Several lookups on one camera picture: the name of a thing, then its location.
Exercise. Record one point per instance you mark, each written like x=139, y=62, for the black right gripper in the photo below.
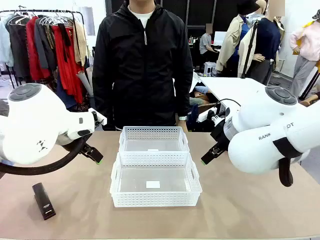
x=220, y=135

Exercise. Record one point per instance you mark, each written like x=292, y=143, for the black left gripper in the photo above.
x=86, y=148

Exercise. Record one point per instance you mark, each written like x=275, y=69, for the black stapler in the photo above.
x=42, y=200

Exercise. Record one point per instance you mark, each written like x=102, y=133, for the person's right forearm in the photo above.
x=102, y=105

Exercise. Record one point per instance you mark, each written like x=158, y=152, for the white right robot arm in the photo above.
x=262, y=125

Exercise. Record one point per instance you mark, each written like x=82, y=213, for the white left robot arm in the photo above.
x=32, y=125

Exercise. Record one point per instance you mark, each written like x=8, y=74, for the person's left forearm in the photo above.
x=183, y=102

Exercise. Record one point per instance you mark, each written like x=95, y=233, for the person's left hand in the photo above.
x=183, y=125

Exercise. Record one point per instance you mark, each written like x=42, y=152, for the silver wristwatch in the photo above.
x=182, y=118

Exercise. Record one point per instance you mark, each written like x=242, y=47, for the white perforated plastic basket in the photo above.
x=155, y=198
x=153, y=133

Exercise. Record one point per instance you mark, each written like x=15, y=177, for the white table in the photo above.
x=232, y=87

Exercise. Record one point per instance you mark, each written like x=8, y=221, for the navy garment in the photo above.
x=63, y=92

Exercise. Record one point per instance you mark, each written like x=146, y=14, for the grey paper roll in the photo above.
x=85, y=81

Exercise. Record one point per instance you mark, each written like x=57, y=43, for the white computer tower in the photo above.
x=209, y=68

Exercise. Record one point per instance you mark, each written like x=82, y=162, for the red dress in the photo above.
x=67, y=70

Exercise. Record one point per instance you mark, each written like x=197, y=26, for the person in black jacket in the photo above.
x=142, y=75

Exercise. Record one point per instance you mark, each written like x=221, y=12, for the grey-brown jacket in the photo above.
x=3, y=108

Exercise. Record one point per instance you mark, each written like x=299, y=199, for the mannequin in beige coat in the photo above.
x=230, y=47

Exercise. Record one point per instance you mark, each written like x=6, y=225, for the black tripod pole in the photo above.
x=250, y=50

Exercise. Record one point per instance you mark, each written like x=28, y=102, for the seated person in grey shirt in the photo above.
x=205, y=42

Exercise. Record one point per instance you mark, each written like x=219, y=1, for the beige garment on hanger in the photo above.
x=80, y=42

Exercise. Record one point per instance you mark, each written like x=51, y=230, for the white monitor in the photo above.
x=220, y=38

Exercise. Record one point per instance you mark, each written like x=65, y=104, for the black scarf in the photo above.
x=65, y=37

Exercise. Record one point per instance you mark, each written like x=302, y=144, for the grey jacket on hanger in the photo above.
x=43, y=45

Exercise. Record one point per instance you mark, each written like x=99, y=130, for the red jacket on hanger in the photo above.
x=31, y=50

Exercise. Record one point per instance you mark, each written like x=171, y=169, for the mannequin in navy top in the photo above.
x=268, y=40

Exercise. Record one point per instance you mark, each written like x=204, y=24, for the dark grey garment on hanger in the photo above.
x=18, y=50

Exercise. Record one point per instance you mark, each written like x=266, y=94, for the light blue garment on hanger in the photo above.
x=5, y=42

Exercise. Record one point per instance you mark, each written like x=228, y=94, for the black bucket hat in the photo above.
x=247, y=7

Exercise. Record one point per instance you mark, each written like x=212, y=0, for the black clothes rack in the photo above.
x=45, y=11

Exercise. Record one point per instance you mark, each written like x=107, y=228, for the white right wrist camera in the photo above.
x=212, y=117

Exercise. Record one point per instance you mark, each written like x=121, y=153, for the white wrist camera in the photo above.
x=212, y=117
x=98, y=117

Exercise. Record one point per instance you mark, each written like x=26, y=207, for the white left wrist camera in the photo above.
x=98, y=117

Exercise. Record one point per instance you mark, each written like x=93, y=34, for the grey wall poster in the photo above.
x=90, y=21

